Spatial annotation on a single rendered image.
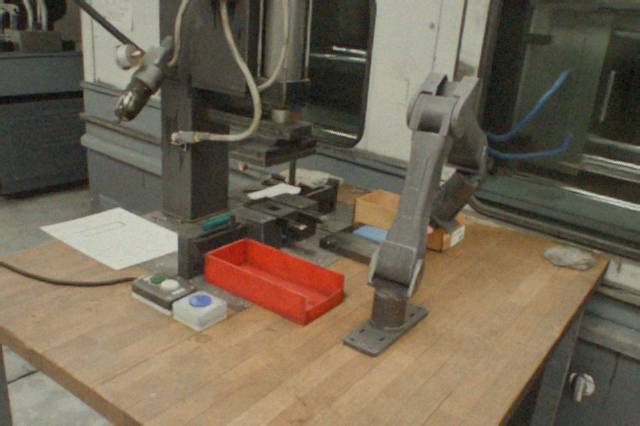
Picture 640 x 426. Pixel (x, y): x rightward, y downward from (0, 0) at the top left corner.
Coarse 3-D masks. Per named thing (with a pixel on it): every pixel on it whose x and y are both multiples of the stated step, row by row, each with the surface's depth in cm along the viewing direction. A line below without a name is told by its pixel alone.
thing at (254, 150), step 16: (208, 112) 135; (224, 112) 132; (240, 112) 139; (272, 112) 127; (288, 112) 127; (272, 128) 125; (288, 128) 123; (304, 128) 127; (240, 144) 123; (256, 144) 124; (272, 144) 125; (288, 144) 127; (304, 144) 130; (240, 160) 124; (256, 160) 121; (272, 160) 122; (288, 160) 127
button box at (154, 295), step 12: (0, 264) 115; (36, 276) 111; (132, 276) 113; (144, 276) 110; (168, 276) 111; (132, 288) 108; (144, 288) 106; (156, 288) 106; (180, 288) 107; (192, 288) 107; (144, 300) 107; (156, 300) 104; (168, 300) 103; (168, 312) 103
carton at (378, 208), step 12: (372, 192) 156; (384, 192) 158; (360, 204) 149; (372, 204) 147; (384, 204) 159; (396, 204) 156; (360, 216) 150; (372, 216) 148; (384, 216) 146; (384, 228) 147; (456, 228) 148; (432, 240) 140; (444, 240) 139; (456, 240) 146
